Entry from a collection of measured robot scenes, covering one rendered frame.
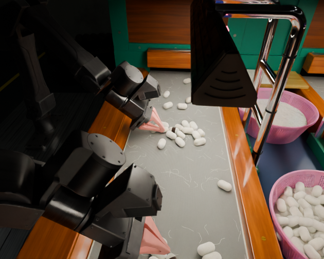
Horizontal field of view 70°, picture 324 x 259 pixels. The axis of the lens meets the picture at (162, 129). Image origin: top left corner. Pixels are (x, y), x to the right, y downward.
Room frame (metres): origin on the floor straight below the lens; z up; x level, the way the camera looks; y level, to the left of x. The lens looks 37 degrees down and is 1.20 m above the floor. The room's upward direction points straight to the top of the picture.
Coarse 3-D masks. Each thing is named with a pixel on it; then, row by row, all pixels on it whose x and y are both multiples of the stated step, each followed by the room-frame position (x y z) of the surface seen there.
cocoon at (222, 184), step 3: (219, 180) 0.37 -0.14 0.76; (222, 180) 0.37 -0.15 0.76; (219, 183) 0.37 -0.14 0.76; (222, 183) 0.36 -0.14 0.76; (225, 183) 0.36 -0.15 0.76; (228, 183) 0.36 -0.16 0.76; (219, 186) 0.36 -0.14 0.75; (222, 186) 0.36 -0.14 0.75; (225, 186) 0.36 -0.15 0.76; (228, 186) 0.36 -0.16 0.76; (225, 189) 0.35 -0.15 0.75; (228, 189) 0.35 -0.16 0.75
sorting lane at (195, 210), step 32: (160, 96) 0.82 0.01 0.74; (128, 160) 0.46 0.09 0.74; (160, 160) 0.46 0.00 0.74; (192, 160) 0.46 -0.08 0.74; (224, 160) 0.46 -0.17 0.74; (192, 192) 0.35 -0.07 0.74; (224, 192) 0.35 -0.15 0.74; (160, 224) 0.27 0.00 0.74; (192, 224) 0.27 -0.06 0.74; (224, 224) 0.27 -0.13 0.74; (96, 256) 0.20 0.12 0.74; (192, 256) 0.20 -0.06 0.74; (224, 256) 0.20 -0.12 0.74
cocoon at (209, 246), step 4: (204, 244) 0.22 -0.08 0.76; (208, 244) 0.22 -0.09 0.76; (212, 244) 0.22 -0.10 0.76; (200, 248) 0.21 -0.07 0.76; (204, 248) 0.21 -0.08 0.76; (208, 248) 0.21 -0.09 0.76; (212, 248) 0.21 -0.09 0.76; (200, 252) 0.20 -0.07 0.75; (204, 252) 0.20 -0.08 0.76; (208, 252) 0.21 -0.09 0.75
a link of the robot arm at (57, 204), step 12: (60, 192) 0.18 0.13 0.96; (72, 192) 0.19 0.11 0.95; (48, 204) 0.17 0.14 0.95; (60, 204) 0.17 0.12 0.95; (72, 204) 0.18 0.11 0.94; (84, 204) 0.18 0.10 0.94; (96, 204) 0.19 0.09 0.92; (48, 216) 0.16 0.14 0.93; (60, 216) 0.16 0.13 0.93; (72, 216) 0.17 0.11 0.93; (84, 216) 0.17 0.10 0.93; (72, 228) 0.16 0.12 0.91
